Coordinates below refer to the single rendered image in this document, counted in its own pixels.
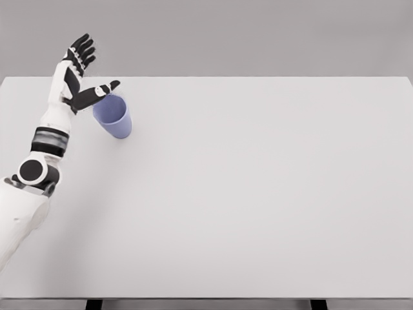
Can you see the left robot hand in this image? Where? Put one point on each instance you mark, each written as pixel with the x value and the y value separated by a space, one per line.
pixel 71 84

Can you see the lavender blue plastic cup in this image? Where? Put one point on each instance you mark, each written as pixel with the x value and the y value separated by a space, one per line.
pixel 116 124

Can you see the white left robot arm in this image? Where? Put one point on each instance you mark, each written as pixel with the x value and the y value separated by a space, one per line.
pixel 30 171

